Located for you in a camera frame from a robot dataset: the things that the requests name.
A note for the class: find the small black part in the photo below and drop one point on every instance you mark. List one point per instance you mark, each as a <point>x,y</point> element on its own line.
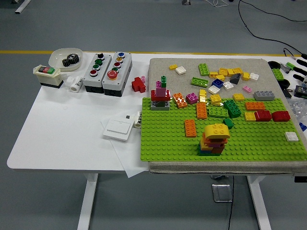
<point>286,93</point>

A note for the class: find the white table leg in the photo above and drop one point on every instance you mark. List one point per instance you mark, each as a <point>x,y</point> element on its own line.
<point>87,201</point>
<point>260,203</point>

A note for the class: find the small lime green brick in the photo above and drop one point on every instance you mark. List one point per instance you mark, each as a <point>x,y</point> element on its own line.
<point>290,65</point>

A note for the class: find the grey metal piece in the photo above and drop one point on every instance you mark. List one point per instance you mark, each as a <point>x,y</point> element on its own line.
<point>284,67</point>

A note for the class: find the yellow curved brick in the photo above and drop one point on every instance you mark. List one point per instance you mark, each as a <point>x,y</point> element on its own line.
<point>216,130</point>

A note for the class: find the dark metal gear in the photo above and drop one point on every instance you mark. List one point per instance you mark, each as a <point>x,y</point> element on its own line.
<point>73,57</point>
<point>67,61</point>

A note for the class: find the small blue brick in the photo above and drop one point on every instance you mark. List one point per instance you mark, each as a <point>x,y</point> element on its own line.
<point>303,126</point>

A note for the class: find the white plastic dish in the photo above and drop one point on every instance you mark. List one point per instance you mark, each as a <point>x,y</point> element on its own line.
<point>56,57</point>

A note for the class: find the dark grey sloped brick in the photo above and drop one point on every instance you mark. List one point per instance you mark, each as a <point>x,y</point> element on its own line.
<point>236,79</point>

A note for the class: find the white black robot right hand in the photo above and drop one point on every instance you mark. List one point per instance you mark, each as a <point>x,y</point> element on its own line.
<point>302,62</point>

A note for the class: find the white printed cylinder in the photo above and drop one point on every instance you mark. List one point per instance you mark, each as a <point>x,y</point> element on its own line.
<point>138,119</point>

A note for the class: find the lime green long brick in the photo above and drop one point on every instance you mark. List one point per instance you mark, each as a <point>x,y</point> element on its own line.
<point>217,112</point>
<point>199,82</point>

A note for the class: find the grey long brick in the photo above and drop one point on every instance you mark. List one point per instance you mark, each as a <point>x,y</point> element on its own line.
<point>263,95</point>

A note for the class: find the grey red pink brick tower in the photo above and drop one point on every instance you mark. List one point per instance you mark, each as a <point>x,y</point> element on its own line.
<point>160,95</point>

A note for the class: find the grey emergency-stop button box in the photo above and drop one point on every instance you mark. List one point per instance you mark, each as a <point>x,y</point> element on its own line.
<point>124,69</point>

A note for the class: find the magenta brick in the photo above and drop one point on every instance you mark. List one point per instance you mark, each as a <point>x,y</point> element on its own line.
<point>192,98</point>

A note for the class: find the green studded baseplate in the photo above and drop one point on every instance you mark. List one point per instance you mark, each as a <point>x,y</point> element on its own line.
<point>168,134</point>

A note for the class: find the grey four-button box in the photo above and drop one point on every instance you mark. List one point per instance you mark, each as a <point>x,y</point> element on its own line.
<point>90,82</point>

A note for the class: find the black control box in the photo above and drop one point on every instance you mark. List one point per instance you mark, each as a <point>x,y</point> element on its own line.
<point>301,179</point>

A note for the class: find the white square brick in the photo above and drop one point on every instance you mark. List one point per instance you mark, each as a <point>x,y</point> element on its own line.
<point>291,136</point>
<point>228,85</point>
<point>254,76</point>
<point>180,70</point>
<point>214,89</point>

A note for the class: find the metal floor plate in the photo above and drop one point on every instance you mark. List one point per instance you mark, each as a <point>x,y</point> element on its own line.
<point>221,192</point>

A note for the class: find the multicoloured brick stack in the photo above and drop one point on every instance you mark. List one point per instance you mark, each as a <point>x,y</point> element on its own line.
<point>211,148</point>

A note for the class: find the white furniture foot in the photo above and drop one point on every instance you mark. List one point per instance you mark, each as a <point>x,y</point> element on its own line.
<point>22,6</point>

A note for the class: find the red brick cluster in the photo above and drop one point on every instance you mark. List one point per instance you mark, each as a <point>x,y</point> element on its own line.
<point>138,85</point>

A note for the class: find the black electronic device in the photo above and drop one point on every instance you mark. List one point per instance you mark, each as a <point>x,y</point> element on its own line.
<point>301,91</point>

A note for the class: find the grey-brown mat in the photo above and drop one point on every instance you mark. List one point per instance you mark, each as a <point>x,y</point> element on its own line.
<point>168,69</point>

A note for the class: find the white paper sheet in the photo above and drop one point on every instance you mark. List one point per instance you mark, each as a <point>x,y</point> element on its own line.
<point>129,165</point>

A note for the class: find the clear bag of parts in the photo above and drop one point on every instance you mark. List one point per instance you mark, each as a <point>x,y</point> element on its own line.
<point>298,107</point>

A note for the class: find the orange long brick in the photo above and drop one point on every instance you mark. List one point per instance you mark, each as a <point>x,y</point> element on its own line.
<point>202,111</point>
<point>180,100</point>
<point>255,106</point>
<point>190,128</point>

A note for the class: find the red curved brick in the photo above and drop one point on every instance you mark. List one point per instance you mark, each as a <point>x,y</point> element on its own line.
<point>263,116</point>
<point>281,116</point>

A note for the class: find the metal stand foot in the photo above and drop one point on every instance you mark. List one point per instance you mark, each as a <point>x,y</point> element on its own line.
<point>185,2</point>

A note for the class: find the dark green large brick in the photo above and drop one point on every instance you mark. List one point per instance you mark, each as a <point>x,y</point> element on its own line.
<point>232,108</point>

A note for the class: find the small dark green brick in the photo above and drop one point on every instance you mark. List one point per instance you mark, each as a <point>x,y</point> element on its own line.
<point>228,123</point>

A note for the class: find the white wall switch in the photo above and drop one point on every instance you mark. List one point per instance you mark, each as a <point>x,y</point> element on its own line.
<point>117,130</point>

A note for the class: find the small pink brick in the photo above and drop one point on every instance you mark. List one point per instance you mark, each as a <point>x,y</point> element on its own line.
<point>143,78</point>
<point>246,88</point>

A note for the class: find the white plastic pipe fitting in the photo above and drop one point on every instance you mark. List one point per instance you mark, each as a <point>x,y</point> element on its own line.
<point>76,83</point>

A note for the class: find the cream red-green switch box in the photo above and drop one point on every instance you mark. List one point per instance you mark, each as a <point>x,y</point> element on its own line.
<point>48,77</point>

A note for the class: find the small flat yellow brick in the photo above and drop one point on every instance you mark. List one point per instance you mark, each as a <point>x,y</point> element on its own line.
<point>173,67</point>

